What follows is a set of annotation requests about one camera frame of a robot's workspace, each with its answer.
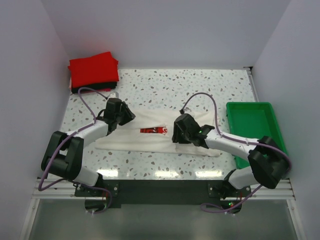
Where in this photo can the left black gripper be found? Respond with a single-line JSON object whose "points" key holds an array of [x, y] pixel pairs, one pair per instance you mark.
{"points": [[125, 114]]}

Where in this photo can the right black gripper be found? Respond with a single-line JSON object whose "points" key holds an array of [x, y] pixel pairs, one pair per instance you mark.
{"points": [[178, 132]]}

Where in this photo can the white t-shirt red print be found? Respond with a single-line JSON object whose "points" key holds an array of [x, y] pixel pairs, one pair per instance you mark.
{"points": [[151, 131]]}

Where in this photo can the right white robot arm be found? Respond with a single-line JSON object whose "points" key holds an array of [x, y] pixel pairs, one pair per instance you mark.
{"points": [[267, 163]]}

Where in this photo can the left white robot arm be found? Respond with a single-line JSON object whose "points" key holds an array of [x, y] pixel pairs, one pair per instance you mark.
{"points": [[64, 154]]}

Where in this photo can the red folded t-shirt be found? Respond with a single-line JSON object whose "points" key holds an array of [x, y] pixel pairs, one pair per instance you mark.
{"points": [[97, 69]]}

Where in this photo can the green plastic tray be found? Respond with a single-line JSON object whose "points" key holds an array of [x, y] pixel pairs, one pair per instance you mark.
{"points": [[254, 120]]}

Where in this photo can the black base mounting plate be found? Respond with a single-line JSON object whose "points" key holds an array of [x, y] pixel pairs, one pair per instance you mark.
{"points": [[115, 193]]}

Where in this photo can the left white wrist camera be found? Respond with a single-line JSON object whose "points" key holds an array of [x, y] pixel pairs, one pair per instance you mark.
{"points": [[114, 95]]}

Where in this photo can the aluminium frame rail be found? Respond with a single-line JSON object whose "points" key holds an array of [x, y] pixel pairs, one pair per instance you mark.
{"points": [[151, 166]]}

